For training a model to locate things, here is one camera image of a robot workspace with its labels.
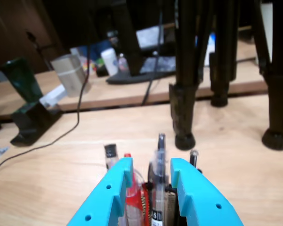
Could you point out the white power strip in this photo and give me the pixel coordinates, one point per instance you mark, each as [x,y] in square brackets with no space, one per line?
[53,96]

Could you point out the black monitor stand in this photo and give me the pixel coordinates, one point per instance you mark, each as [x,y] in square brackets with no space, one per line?
[131,47]

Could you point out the small clear bottle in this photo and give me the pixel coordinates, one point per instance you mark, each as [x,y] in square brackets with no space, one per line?
[123,64]

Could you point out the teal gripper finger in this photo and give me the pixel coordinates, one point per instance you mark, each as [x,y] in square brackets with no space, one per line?
[202,202]
[103,200]

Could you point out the colourful puzzle cube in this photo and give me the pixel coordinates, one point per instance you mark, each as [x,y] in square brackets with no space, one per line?
[89,67]

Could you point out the white plastic bottle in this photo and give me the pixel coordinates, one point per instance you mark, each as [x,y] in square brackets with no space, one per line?
[109,62]

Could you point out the black and green stand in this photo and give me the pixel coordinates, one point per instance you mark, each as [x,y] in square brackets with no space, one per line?
[35,120]

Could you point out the clear barrel pen black grip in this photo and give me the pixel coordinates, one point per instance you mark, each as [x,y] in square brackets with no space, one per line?
[110,155]

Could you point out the plain grey cardboard box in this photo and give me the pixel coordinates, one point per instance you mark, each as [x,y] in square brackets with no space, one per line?
[71,75]

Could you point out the black grip pen silver tip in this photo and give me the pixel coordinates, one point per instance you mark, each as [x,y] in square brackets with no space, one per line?
[193,161]

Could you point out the red pen white grip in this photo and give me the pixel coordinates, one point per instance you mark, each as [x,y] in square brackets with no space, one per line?
[133,202]

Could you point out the grey grip pen barcode label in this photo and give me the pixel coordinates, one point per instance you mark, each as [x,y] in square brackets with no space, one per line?
[159,188]

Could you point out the black mesh pen holder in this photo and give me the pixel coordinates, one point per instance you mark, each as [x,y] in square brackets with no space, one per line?
[170,204]

